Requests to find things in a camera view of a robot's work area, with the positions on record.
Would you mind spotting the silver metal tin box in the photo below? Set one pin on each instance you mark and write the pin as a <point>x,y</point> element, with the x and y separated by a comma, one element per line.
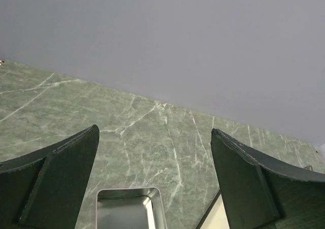
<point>130,208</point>

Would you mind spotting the white strawberry square plate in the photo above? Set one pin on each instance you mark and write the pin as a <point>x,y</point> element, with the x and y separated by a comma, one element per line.
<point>215,216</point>

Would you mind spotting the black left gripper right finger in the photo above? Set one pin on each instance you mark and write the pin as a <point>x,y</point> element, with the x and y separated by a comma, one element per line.
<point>259,191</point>

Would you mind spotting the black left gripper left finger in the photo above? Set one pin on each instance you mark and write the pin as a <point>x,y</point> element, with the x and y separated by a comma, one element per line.
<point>45,188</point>

